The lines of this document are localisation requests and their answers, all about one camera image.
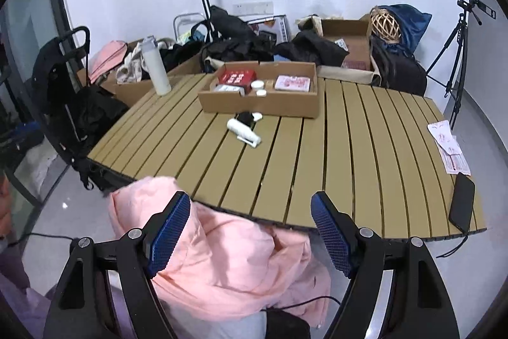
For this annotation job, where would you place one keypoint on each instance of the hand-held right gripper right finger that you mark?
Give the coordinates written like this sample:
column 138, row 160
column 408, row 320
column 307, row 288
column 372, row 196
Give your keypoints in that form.
column 331, row 231

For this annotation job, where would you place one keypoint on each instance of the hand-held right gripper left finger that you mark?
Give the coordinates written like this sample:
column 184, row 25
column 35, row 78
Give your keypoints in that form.
column 170, row 231

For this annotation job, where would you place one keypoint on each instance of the shallow cardboard box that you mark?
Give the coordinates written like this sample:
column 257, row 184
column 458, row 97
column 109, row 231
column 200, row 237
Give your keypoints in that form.
column 258, row 106

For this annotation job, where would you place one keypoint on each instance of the pink tissue packet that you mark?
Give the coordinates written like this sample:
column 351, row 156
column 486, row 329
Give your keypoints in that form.
column 291, row 83

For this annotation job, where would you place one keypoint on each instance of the white round lid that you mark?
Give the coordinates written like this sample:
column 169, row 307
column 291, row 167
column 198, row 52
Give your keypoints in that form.
column 258, row 84

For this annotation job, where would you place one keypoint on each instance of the red printed box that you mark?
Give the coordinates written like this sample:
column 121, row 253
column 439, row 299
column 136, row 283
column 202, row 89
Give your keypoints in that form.
column 237, row 77

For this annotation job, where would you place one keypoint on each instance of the pink jacket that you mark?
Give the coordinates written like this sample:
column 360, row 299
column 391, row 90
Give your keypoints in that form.
column 230, row 255

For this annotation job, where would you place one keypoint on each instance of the black bag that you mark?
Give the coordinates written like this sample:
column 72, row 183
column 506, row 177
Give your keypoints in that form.
column 287, row 325

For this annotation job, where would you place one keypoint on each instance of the grey cloth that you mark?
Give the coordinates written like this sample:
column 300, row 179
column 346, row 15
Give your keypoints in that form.
column 238, row 327

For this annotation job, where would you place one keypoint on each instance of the white handheld device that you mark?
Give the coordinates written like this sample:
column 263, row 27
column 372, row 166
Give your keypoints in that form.
column 243, row 130

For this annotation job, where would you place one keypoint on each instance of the black smartphone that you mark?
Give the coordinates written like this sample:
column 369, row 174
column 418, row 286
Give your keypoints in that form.
column 462, row 202

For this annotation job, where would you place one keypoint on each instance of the small black device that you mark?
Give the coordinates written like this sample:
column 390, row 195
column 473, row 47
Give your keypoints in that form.
column 246, row 117

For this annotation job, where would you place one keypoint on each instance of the large cardboard box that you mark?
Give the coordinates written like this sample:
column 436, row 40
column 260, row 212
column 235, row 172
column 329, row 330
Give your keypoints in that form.
column 131, row 90

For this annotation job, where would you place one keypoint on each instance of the beige cloth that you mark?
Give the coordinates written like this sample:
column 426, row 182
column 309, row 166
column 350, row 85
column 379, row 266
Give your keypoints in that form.
column 131, row 71

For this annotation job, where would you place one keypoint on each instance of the person's purple clothing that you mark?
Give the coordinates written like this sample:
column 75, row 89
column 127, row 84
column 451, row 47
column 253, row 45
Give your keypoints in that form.
column 16, row 291

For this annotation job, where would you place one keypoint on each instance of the white thermos bottle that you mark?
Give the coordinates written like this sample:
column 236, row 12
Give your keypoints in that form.
column 156, row 65

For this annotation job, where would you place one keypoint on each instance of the black backpack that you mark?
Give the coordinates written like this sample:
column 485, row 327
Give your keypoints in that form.
column 401, row 73

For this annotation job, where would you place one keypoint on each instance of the black garment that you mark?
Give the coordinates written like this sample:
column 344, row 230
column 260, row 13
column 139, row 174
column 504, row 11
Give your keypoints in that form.
column 317, row 47

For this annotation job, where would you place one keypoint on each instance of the pink bag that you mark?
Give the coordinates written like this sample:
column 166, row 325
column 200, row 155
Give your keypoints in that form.
column 107, row 55

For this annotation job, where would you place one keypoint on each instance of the pile of black bags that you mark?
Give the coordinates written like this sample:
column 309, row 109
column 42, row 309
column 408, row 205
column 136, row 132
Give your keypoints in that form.
column 234, row 49

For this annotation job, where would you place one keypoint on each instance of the green patterned cloth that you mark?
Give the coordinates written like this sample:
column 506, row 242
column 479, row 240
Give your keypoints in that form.
column 186, row 37

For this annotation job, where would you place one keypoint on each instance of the black folding cart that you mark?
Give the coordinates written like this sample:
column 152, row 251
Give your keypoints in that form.
column 51, row 73

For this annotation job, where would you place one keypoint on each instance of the open cardboard box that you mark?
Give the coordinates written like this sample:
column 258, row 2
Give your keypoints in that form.
column 343, row 27

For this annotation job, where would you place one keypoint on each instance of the printed product box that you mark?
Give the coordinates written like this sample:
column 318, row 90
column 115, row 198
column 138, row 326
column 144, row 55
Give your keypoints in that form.
column 281, row 29

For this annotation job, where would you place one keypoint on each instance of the beige tote bag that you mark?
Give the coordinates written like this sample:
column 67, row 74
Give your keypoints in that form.
column 311, row 23

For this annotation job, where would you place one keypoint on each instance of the woven bamboo ball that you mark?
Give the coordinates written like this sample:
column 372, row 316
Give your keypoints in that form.
column 383, row 25

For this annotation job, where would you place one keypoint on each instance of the metal step stool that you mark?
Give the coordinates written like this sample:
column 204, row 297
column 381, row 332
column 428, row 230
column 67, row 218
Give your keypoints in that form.
column 186, row 14

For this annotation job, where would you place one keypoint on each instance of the dark blue bag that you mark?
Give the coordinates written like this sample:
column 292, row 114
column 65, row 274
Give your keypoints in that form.
column 412, row 25

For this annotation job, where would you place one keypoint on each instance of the glass door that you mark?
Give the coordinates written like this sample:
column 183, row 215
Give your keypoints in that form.
column 24, row 45

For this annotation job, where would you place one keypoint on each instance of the black tripod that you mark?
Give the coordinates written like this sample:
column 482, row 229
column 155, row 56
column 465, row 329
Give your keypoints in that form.
column 462, row 21

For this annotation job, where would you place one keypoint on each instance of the white wall socket strip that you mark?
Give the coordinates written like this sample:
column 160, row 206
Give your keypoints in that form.
column 254, row 7

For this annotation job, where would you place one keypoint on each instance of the black camera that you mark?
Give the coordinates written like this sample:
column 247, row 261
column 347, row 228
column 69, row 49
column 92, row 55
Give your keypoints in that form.
column 484, row 7

